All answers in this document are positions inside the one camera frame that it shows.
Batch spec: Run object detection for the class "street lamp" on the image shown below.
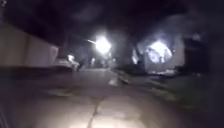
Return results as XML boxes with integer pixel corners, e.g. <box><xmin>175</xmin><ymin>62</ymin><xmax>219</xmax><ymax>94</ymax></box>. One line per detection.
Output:
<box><xmin>87</xmin><ymin>35</ymin><xmax>113</xmax><ymax>55</ymax></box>

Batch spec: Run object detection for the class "cracked concrete road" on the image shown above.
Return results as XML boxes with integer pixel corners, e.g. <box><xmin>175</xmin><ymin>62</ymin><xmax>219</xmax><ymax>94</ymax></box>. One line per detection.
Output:
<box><xmin>0</xmin><ymin>68</ymin><xmax>201</xmax><ymax>128</ymax></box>

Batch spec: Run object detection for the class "pale wall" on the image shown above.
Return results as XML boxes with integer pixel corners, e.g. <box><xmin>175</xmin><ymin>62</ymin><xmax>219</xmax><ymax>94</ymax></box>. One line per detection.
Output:
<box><xmin>0</xmin><ymin>24</ymin><xmax>60</xmax><ymax>69</ymax></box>

